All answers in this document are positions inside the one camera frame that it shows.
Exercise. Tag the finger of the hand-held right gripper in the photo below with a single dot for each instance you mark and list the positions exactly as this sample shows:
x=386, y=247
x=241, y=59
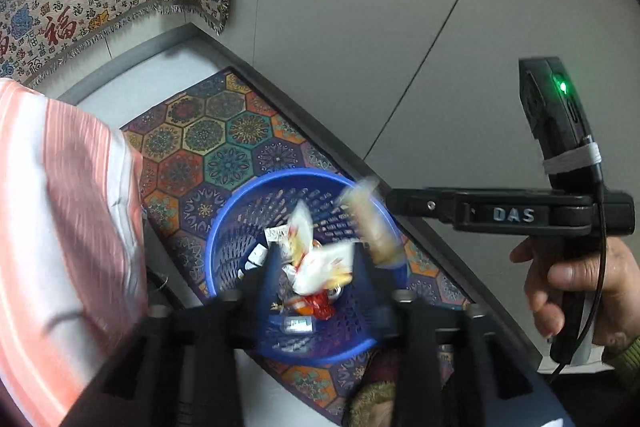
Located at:
x=500, y=213

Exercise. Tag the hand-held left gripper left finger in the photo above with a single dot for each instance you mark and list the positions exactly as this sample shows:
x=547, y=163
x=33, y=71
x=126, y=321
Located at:
x=270, y=297

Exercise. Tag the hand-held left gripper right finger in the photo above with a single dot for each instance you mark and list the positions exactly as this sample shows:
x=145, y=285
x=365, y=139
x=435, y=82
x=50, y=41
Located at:
x=380, y=307

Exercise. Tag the red wrapper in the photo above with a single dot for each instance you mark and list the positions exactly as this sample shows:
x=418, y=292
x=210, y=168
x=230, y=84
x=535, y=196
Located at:
x=320, y=307

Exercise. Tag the white orange snack wrapper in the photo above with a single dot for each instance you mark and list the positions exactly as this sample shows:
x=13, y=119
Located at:
x=320, y=262

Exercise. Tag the blue plastic mesh basket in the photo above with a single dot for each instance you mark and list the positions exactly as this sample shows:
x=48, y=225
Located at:
x=240, y=227

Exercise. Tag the person's right forearm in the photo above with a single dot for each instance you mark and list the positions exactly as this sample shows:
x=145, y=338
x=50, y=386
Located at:
x=627, y=357

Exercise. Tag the person's right hand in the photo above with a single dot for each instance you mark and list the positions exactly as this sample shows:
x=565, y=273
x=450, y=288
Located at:
x=622, y=287

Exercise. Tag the brown furry slipper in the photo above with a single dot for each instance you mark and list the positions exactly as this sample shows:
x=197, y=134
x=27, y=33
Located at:
x=372, y=402

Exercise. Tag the colourful hexagon floor mat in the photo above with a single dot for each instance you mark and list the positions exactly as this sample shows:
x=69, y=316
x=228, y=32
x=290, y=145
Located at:
x=200, y=142

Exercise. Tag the table with striped tablecloth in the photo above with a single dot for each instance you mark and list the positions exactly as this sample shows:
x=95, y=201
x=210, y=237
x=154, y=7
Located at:
x=60, y=207

